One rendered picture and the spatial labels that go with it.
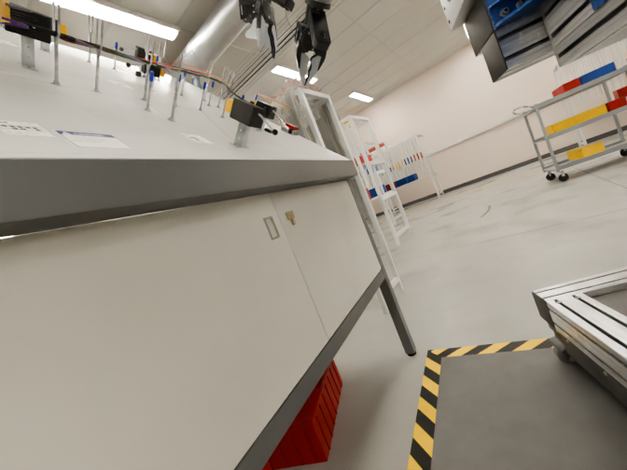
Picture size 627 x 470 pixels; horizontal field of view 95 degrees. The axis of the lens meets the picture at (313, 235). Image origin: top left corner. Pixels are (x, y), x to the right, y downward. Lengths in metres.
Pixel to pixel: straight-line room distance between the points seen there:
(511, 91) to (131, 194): 8.87
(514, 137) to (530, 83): 1.19
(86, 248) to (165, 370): 0.18
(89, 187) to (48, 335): 0.16
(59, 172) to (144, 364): 0.25
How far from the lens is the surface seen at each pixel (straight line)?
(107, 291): 0.44
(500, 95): 9.03
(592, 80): 4.73
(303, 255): 0.74
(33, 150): 0.46
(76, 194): 0.42
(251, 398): 0.56
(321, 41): 0.89
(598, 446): 1.01
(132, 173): 0.46
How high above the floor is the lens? 0.70
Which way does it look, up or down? 3 degrees down
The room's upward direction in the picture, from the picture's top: 22 degrees counter-clockwise
